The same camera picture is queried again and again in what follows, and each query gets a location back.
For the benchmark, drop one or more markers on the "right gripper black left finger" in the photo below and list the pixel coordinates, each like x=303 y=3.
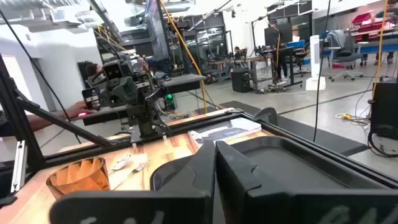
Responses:
x=140 y=208

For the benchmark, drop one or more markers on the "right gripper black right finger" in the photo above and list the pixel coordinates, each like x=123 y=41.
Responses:
x=280 y=208

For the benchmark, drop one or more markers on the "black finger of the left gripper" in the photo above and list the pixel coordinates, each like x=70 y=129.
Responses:
x=91 y=99
x=144 y=84

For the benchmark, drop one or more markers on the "black round plate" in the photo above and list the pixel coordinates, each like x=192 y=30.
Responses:
x=168 y=174

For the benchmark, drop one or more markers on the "amber ribbed glass cup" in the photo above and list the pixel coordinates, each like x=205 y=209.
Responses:
x=77 y=177

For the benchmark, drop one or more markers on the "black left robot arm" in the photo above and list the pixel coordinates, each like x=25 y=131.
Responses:
x=146 y=121

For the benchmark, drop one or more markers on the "black rectangular tray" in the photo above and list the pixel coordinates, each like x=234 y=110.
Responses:
x=295 y=165

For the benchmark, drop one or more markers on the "person's hand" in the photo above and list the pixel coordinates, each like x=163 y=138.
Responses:
x=79 y=109

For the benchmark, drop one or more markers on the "person's head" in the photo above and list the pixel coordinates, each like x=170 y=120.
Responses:
x=93 y=70

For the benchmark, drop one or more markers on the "large dark screen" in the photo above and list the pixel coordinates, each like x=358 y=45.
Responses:
x=155 y=31

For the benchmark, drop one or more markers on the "waterfall cover book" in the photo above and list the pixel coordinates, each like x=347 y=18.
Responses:
x=224 y=130

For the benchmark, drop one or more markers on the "black clamp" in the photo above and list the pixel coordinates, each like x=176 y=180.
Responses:
x=267 y=116

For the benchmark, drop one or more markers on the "black computer tower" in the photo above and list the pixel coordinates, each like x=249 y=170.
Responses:
x=241 y=81

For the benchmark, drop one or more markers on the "person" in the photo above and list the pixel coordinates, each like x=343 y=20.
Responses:
x=281 y=62

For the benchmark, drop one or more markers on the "black monitor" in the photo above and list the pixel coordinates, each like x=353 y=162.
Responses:
x=278 y=34

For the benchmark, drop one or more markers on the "black equipment box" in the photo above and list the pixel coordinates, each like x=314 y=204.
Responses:
x=385 y=109

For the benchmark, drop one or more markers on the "white tower fan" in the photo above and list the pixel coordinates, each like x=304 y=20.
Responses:
x=314 y=62

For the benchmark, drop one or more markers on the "grey office chair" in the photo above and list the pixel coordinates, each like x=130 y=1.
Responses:
x=345 y=57

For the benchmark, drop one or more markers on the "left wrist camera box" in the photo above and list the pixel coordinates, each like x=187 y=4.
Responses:
x=112 y=71

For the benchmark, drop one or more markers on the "black aluminium table frame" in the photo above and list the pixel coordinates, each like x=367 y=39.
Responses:
x=77 y=130

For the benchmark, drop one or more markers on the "white metal bracket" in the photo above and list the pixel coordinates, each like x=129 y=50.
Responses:
x=18 y=168

